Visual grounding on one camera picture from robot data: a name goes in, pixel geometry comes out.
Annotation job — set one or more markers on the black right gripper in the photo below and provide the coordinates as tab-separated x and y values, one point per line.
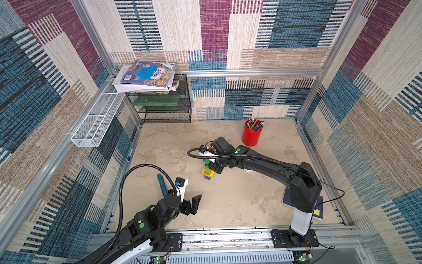
214	161

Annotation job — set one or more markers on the lime green lego brick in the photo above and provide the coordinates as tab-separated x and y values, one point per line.
206	170

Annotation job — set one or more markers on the green folder on shelf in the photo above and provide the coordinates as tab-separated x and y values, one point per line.
156	100

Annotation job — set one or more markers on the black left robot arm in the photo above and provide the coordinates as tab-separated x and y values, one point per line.
146	231

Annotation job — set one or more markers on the stack of books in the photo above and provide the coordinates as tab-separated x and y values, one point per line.
144	77

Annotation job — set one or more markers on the pens in cup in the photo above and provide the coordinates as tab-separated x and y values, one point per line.
254	124

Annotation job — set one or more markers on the white wire basket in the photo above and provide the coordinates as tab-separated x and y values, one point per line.
96	123

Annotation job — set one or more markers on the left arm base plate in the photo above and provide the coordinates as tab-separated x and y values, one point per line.
171	242

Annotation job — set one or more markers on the dark blue notebook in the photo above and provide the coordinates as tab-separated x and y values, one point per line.
318	210

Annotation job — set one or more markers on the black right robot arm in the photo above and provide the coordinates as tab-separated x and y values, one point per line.
305	187

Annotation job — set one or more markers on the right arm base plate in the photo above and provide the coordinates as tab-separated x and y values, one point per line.
287	238

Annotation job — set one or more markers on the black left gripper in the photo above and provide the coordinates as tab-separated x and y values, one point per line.
187	210

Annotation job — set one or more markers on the teal blue marker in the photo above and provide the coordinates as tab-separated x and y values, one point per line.
162	185

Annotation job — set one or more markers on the yellow lego brick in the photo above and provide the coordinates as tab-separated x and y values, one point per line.
209	175

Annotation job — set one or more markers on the red pen cup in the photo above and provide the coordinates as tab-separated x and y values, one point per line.
250	137

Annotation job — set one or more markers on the black wire mesh shelf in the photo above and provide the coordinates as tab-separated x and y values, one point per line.
172	107

